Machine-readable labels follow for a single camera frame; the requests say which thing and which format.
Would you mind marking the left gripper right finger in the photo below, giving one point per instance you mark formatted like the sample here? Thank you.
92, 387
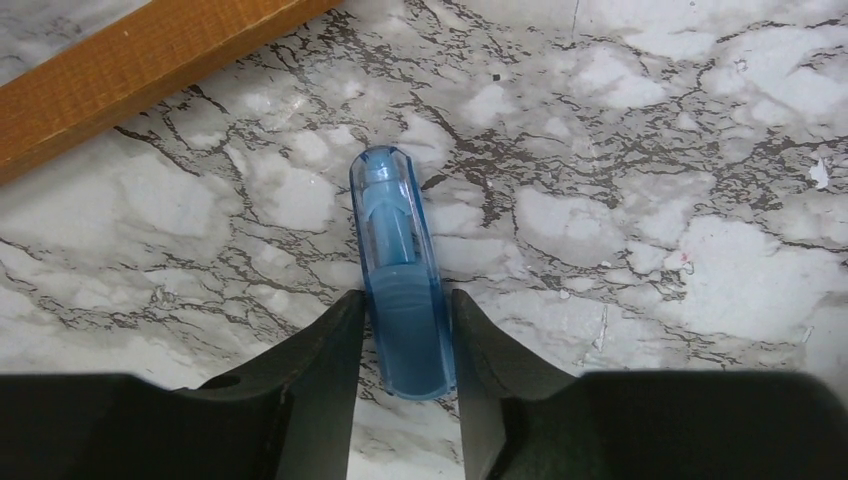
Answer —
523, 418

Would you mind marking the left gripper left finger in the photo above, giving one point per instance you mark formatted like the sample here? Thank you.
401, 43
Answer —
285, 414

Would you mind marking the blue highlighter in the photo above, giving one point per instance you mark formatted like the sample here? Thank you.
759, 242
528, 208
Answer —
407, 306

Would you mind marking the wooden shelf rack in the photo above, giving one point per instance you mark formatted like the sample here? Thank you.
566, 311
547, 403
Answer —
130, 65

